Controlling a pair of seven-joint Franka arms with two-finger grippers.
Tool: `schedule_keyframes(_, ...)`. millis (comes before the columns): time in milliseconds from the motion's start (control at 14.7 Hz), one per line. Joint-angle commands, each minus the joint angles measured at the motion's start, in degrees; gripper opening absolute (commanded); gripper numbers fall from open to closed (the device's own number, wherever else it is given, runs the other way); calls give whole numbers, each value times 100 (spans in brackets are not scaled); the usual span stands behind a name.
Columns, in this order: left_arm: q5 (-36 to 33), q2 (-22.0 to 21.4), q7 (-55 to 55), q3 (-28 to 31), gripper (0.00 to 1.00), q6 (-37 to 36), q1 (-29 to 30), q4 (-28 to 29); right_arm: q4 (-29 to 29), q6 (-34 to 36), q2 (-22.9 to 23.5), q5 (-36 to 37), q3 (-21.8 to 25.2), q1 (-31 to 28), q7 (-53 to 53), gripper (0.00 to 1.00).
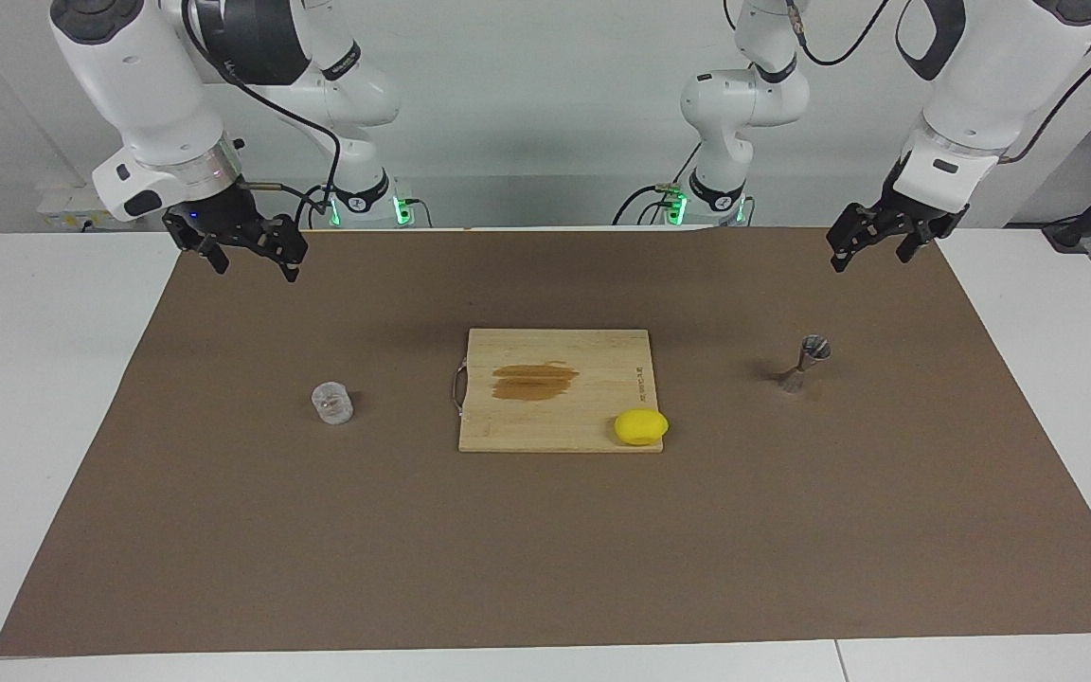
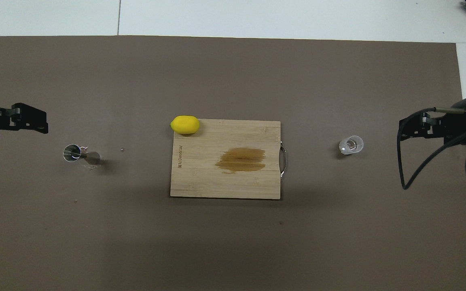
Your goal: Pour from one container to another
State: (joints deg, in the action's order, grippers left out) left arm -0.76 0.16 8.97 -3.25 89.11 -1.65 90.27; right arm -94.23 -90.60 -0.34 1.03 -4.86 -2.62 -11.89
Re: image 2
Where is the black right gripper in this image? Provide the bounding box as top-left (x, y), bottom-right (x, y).
top-left (400, 97), bottom-right (466, 146)

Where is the steel double jigger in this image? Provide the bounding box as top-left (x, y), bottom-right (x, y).
top-left (63, 144), bottom-right (102, 165)

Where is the small clear glass cup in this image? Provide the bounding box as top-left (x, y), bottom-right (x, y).
top-left (339, 135), bottom-right (364, 155)

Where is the yellow lemon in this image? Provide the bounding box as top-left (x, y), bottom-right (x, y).
top-left (170, 116), bottom-right (200, 135)

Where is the wooden cutting board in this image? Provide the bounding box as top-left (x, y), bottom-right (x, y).
top-left (170, 119), bottom-right (287, 200)

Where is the brown table mat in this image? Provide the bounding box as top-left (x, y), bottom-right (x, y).
top-left (0, 36), bottom-right (466, 291)

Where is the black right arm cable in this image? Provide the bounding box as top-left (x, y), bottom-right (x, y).
top-left (397, 107), bottom-right (466, 190)

